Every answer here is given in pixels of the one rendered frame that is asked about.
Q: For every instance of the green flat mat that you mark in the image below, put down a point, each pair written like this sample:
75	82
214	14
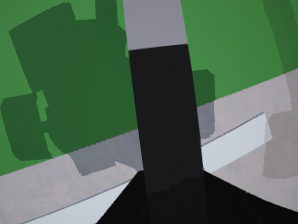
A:
65	80

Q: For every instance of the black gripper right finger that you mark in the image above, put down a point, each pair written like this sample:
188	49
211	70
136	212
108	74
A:
227	204

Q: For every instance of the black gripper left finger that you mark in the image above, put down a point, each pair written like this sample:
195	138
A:
132	206

